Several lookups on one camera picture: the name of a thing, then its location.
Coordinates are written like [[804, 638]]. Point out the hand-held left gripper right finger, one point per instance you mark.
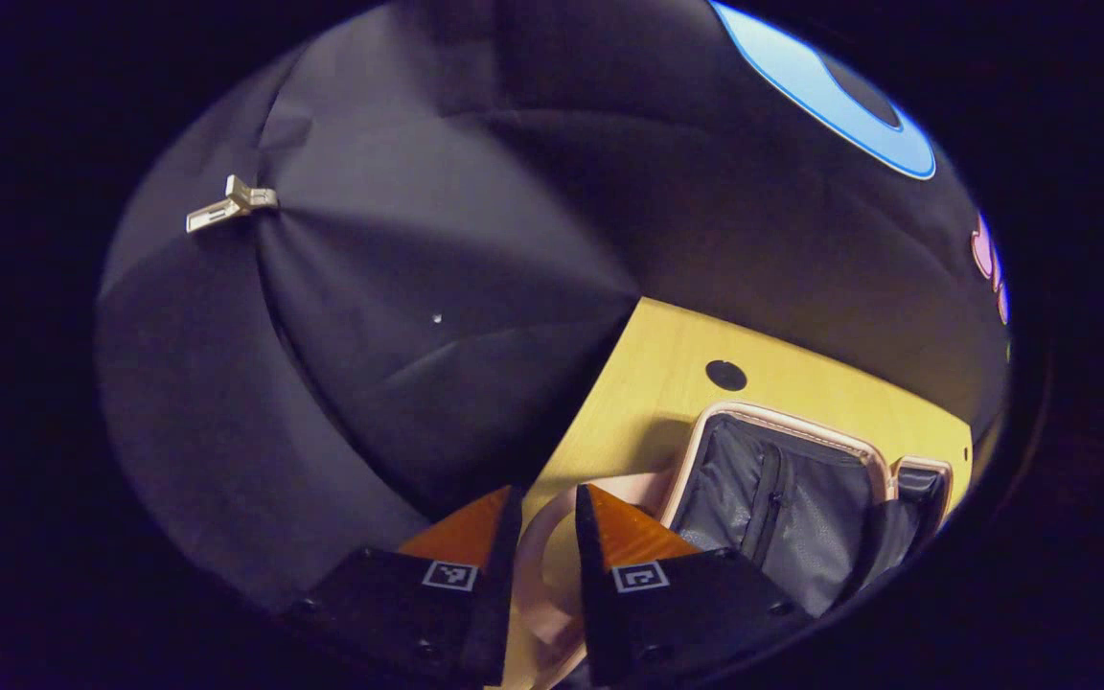
[[595, 613]]

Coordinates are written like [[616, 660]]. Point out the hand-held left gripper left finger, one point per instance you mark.
[[497, 613]]

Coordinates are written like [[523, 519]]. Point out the pink suitcase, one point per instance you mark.
[[782, 517]]

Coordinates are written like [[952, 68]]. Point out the black round table grommet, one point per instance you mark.
[[724, 375]]

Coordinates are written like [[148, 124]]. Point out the beige cloth clip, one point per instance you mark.
[[231, 203]]

